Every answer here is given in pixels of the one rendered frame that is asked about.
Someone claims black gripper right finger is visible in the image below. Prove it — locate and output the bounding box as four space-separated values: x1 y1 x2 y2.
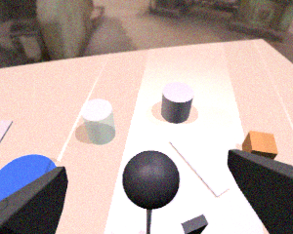
227 148 293 234

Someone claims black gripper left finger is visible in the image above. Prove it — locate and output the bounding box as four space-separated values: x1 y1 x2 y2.
0 166 68 234

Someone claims black round knob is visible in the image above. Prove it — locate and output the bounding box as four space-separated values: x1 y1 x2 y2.
111 150 209 234

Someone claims translucent white cylinder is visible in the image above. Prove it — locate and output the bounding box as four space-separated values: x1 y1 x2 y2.
81 98 116 145

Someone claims orange block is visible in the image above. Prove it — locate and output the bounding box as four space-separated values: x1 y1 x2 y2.
242 131 278 159

